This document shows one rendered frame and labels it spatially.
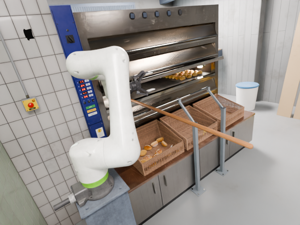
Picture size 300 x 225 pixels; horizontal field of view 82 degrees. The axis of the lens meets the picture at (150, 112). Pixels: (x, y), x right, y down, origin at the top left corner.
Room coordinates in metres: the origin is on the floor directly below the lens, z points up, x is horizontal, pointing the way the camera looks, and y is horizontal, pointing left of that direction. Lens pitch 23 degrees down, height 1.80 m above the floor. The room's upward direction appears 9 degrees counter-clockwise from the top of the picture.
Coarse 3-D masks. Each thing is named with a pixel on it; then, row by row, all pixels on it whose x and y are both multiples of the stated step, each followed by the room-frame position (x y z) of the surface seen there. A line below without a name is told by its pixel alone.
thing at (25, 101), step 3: (33, 96) 1.42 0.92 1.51; (21, 99) 1.39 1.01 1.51; (24, 99) 1.37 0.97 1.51; (27, 99) 1.36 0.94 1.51; (30, 99) 1.37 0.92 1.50; (33, 99) 1.38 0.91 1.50; (36, 99) 1.40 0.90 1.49; (24, 102) 1.34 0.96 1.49; (27, 102) 1.35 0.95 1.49; (30, 102) 1.36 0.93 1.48; (33, 102) 1.37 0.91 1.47; (36, 102) 1.38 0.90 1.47; (24, 105) 1.34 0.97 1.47; (27, 105) 1.35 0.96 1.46; (36, 105) 1.38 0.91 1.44; (27, 108) 1.34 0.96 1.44; (30, 108) 1.35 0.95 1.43; (33, 108) 1.36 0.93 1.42; (36, 108) 1.37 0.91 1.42; (27, 111) 1.34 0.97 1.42
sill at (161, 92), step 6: (198, 78) 2.47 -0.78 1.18; (204, 78) 2.52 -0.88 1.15; (180, 84) 2.29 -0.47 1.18; (186, 84) 2.32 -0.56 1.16; (162, 90) 2.14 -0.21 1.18; (168, 90) 2.16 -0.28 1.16; (144, 96) 2.00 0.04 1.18; (150, 96) 2.02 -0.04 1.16; (132, 102) 1.89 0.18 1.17; (108, 108) 1.77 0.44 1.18
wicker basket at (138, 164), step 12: (156, 120) 1.99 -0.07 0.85; (156, 132) 1.94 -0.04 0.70; (168, 132) 1.81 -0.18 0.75; (144, 144) 1.81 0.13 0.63; (168, 144) 1.80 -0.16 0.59; (180, 144) 1.59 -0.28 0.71; (144, 156) 1.63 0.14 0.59; (156, 156) 1.41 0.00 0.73; (168, 156) 1.49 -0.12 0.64; (144, 168) 1.43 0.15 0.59; (156, 168) 1.40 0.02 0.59
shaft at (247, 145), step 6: (138, 102) 1.74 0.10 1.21; (150, 108) 1.55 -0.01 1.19; (156, 108) 1.49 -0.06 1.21; (168, 114) 1.33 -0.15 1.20; (180, 120) 1.20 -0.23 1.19; (186, 120) 1.16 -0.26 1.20; (198, 126) 1.06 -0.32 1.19; (204, 126) 1.03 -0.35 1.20; (210, 132) 0.97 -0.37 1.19; (216, 132) 0.94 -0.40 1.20; (228, 138) 0.87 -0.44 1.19; (234, 138) 0.84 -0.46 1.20; (240, 144) 0.80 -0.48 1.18; (246, 144) 0.78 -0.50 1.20; (252, 144) 0.77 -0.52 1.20
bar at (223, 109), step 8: (208, 88) 1.99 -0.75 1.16; (184, 96) 1.80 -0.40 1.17; (168, 104) 1.68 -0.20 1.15; (144, 112) 1.53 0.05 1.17; (224, 112) 1.80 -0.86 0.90; (192, 120) 1.60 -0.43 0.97; (224, 120) 1.81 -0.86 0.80; (192, 128) 1.58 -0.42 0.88; (224, 128) 1.81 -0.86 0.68; (224, 144) 1.81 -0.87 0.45; (224, 152) 1.81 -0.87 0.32; (224, 160) 1.82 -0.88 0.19; (224, 168) 1.86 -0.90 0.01; (200, 192) 1.53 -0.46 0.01
